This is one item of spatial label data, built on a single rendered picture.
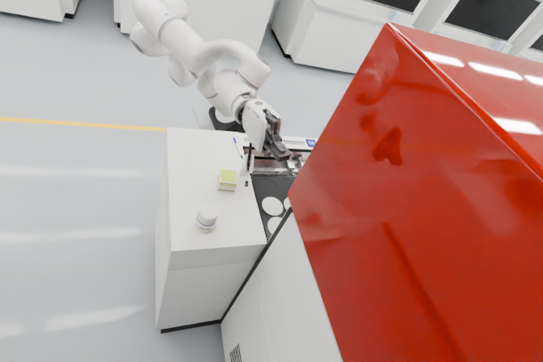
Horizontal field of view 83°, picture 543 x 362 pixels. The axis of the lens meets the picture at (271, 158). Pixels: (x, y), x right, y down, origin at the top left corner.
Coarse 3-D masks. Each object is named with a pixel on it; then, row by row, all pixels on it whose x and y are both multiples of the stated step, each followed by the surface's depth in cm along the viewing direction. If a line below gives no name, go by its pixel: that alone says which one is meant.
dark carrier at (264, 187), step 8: (256, 176) 149; (256, 184) 145; (264, 184) 147; (272, 184) 149; (280, 184) 150; (288, 184) 152; (256, 192) 142; (264, 192) 144; (272, 192) 145; (280, 192) 147; (280, 200) 143; (264, 216) 134; (272, 216) 136; (280, 216) 137; (264, 224) 131
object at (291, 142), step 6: (240, 138) 155; (246, 138) 157; (288, 138) 167; (294, 138) 169; (300, 138) 170; (306, 138) 172; (312, 138) 174; (246, 144) 154; (288, 144) 164; (294, 144) 166; (300, 144) 168; (306, 144) 169
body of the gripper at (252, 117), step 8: (248, 104) 73; (256, 104) 74; (264, 104) 72; (240, 112) 76; (248, 112) 73; (256, 112) 70; (272, 112) 70; (240, 120) 77; (248, 120) 74; (256, 120) 70; (264, 120) 68; (280, 120) 70; (248, 128) 75; (256, 128) 71; (264, 128) 69; (280, 128) 72; (248, 136) 76; (256, 136) 72; (264, 136) 70; (256, 144) 73
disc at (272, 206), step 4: (264, 200) 140; (268, 200) 141; (272, 200) 142; (276, 200) 143; (264, 204) 139; (268, 204) 139; (272, 204) 140; (276, 204) 141; (280, 204) 142; (264, 208) 137; (268, 208) 138; (272, 208) 139; (276, 208) 139; (280, 208) 140; (268, 212) 137; (272, 212) 137; (276, 212) 138; (280, 212) 139
